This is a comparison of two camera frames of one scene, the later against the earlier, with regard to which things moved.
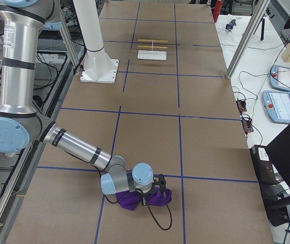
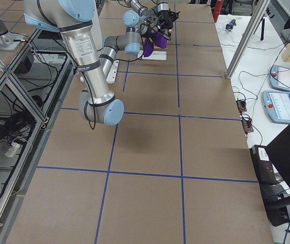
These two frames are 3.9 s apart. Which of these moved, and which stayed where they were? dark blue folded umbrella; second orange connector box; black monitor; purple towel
Moved: purple towel
Stayed: dark blue folded umbrella; second orange connector box; black monitor
